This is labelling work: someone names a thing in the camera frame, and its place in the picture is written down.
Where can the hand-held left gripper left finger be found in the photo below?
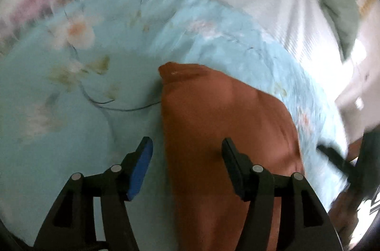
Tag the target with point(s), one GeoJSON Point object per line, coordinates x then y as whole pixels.
{"type": "Point", "coordinates": [139, 171]}

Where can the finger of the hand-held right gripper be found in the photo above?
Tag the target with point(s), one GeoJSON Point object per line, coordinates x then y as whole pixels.
{"type": "Point", "coordinates": [338, 160]}

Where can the light blue floral bed sheet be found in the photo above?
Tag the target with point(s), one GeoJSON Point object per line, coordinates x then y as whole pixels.
{"type": "Point", "coordinates": [59, 126]}

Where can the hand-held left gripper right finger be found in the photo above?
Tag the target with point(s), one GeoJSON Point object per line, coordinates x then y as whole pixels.
{"type": "Point", "coordinates": [234, 171]}

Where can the rust brown knit sweater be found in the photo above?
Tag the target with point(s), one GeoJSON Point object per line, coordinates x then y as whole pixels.
{"type": "Point", "coordinates": [213, 108]}

